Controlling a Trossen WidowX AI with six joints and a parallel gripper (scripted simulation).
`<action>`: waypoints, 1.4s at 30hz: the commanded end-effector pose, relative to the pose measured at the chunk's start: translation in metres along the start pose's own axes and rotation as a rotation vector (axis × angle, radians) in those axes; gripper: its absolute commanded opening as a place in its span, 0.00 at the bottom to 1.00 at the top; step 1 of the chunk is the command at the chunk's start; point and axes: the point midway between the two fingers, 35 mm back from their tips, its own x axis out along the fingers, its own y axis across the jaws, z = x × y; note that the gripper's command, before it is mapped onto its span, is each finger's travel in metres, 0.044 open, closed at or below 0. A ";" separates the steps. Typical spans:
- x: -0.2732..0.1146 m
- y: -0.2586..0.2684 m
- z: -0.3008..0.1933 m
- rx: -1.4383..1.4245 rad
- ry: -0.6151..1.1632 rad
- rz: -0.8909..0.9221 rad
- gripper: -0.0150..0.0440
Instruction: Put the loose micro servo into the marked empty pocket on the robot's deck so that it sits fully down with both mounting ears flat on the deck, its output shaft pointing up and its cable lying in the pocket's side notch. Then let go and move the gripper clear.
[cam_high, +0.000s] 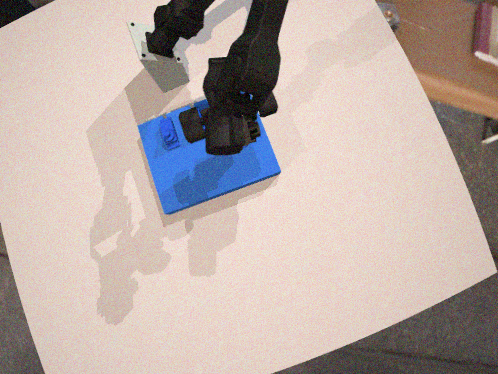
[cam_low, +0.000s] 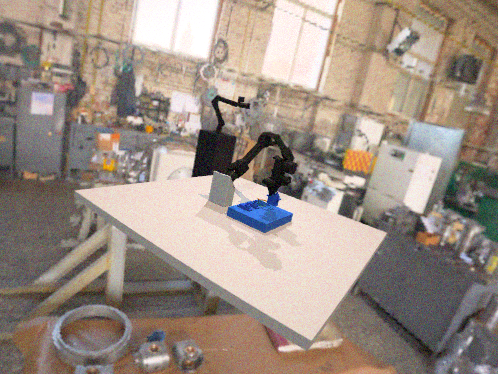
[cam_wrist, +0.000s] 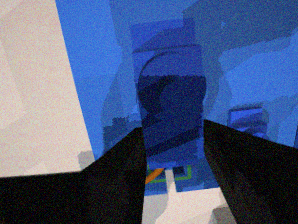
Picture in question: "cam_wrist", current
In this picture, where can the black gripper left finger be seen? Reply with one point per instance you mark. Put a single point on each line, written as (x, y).
(108, 191)

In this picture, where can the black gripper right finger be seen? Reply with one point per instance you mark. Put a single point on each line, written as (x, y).
(258, 177)

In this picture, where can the blue flat plate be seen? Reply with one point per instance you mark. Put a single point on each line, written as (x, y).
(249, 59)

